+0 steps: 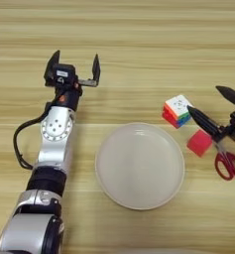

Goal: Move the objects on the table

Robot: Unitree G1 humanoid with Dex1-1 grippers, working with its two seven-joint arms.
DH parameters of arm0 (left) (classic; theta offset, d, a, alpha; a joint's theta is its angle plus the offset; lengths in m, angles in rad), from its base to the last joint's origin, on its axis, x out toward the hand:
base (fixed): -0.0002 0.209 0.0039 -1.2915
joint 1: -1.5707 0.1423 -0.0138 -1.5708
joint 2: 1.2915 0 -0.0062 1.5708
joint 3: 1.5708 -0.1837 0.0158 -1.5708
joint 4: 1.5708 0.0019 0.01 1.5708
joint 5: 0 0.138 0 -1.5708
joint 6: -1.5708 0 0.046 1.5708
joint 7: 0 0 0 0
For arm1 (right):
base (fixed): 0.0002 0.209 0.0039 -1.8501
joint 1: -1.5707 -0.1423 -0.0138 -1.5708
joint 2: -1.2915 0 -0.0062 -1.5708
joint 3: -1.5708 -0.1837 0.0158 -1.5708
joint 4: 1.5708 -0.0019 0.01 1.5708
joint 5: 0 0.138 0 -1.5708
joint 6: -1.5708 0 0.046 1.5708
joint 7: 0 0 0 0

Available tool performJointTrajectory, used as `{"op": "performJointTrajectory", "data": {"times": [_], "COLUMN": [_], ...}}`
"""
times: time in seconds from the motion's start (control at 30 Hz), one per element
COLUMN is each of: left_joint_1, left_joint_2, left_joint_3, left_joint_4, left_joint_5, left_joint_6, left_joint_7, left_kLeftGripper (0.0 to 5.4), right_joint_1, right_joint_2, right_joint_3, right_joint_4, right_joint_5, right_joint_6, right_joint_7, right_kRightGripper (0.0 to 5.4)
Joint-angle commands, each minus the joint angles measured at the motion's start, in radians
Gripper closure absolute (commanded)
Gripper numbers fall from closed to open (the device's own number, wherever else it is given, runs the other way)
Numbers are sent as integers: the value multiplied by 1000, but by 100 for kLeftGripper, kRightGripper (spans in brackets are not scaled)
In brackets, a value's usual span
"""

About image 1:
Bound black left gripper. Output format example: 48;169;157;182
44;50;101;112

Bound small red cube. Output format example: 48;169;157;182
186;128;213;158

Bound multicolour puzzle cube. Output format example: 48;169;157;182
162;94;193;129

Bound round white plate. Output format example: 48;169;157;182
94;122;185;211

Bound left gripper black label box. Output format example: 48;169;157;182
53;63;77;85

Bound red-handled scissors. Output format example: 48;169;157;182
211;135;235;182

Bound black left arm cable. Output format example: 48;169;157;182
12;110;53;171

